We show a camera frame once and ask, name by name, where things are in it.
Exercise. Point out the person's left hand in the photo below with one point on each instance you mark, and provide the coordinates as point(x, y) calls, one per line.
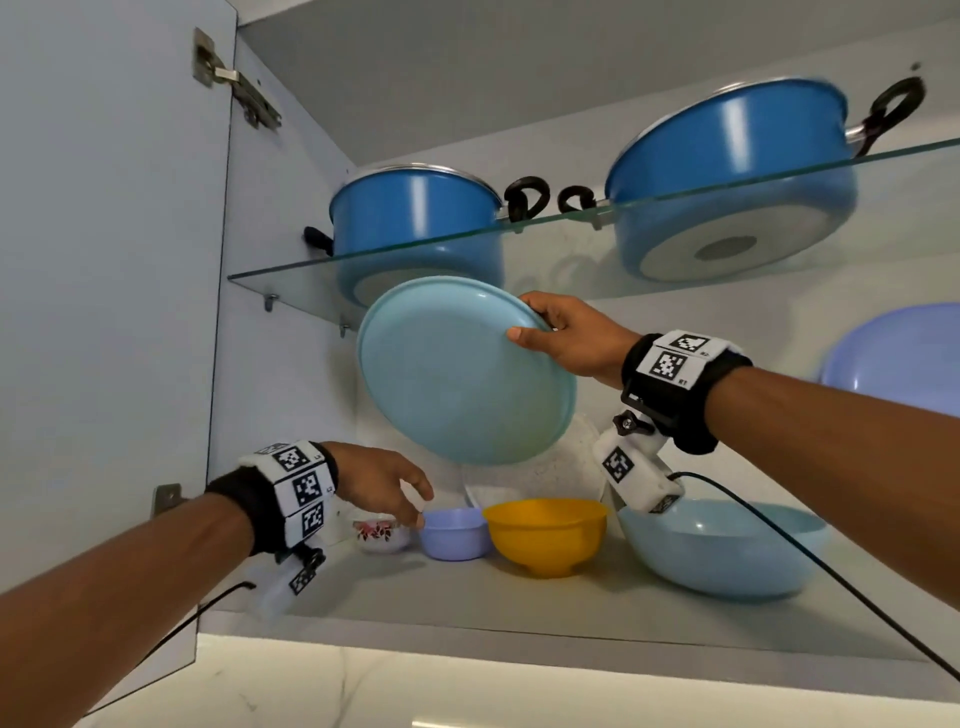
point(375, 477)

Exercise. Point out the person's right hand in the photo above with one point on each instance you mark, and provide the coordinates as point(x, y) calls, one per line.
point(585, 342)

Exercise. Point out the white floral bowl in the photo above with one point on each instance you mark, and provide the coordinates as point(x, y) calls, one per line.
point(378, 534)

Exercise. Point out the small lavender bowl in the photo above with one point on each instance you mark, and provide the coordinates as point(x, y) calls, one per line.
point(453, 536)

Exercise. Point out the speckled white plate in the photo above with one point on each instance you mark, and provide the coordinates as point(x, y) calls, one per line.
point(483, 495)

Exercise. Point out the teal plate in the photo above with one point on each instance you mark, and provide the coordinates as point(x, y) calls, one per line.
point(450, 375)

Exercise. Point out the yellow bowl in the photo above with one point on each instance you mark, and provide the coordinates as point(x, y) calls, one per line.
point(548, 537)

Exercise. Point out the light blue bowl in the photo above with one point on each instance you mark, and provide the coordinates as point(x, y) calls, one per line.
point(735, 552)

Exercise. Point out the lavender plate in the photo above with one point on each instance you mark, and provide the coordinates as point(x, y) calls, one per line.
point(900, 360)

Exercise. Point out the person's left forearm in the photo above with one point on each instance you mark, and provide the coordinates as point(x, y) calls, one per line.
point(105, 615)

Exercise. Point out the person's right forearm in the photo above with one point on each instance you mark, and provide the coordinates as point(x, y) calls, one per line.
point(855, 473)

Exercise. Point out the glass shelf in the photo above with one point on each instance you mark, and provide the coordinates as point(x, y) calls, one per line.
point(600, 248)

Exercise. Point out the metal cabinet hinge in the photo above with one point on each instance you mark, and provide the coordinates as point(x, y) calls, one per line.
point(233, 75)
point(167, 500)

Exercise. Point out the left wrist marker band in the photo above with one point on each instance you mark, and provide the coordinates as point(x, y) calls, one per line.
point(278, 495)

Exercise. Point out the wrist marker band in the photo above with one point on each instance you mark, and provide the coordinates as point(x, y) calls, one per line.
point(683, 387)
point(278, 495)

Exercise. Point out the right wrist marker band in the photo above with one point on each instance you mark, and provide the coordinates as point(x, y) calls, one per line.
point(683, 387)

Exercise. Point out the blue pan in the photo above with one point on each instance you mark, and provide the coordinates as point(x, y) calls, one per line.
point(735, 150)
point(413, 210)

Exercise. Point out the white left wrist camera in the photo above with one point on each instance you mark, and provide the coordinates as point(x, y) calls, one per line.
point(297, 573)

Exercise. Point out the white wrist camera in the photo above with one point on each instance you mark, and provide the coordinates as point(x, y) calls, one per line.
point(633, 468)
point(297, 573)

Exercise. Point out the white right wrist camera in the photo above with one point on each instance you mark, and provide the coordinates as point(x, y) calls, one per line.
point(633, 468)

